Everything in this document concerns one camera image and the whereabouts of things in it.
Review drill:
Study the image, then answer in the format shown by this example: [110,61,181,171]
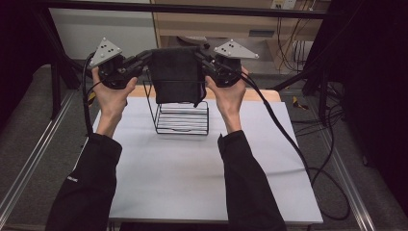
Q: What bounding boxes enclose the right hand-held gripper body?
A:
[207,38,261,89]

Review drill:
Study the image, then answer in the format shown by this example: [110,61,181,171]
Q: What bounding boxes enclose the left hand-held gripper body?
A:
[89,37,143,90]

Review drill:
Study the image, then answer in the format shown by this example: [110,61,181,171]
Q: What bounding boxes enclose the black fabric bag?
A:
[147,46,208,109]

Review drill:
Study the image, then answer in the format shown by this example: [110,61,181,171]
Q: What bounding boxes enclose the black wire rack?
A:
[142,76,211,136]

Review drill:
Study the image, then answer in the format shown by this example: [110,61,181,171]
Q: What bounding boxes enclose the person's right hand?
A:
[205,66,250,119]

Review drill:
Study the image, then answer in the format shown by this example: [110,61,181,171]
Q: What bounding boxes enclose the person's left hand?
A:
[91,66,139,118]

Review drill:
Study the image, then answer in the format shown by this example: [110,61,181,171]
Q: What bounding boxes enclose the office chair base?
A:
[177,35,212,50]

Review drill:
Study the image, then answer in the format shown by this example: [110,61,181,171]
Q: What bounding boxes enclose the yellow black tape strip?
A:
[292,95,309,111]
[86,90,98,108]

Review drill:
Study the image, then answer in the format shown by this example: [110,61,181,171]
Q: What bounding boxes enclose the light wooden desk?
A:
[150,0,331,70]

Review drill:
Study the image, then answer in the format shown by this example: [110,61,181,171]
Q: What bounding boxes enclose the black metal crossbar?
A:
[38,0,338,20]

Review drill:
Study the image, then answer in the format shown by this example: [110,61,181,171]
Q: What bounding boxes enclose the white cabinet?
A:
[49,0,161,62]

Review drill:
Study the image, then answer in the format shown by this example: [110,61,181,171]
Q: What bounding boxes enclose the black metal stand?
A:
[270,61,331,126]
[33,9,114,121]

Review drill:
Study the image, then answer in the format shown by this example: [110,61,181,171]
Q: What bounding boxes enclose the dark curtain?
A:
[0,0,57,129]
[307,0,408,219]

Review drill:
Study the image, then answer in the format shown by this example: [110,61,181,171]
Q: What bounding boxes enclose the white table cover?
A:
[73,95,324,224]

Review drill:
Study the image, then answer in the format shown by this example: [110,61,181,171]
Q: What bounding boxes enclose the left hand-held gripper cable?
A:
[81,52,97,138]

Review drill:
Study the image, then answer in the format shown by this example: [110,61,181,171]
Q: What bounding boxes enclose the hand-held gripper cable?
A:
[239,70,351,221]
[81,52,97,138]

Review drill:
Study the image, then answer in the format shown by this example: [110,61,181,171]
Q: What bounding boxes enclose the hanging cable bundle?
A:
[276,15,311,73]

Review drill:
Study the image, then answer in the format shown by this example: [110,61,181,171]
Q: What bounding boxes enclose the right hand-held gripper cable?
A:
[239,70,351,221]

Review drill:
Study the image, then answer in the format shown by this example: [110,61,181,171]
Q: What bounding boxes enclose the white wall socket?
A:
[270,0,297,11]

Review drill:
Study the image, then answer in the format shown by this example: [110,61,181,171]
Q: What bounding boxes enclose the black floor cables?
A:
[290,80,345,139]

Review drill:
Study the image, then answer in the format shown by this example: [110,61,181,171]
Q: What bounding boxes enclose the aluminium floor rail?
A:
[320,128,376,231]
[0,90,76,219]

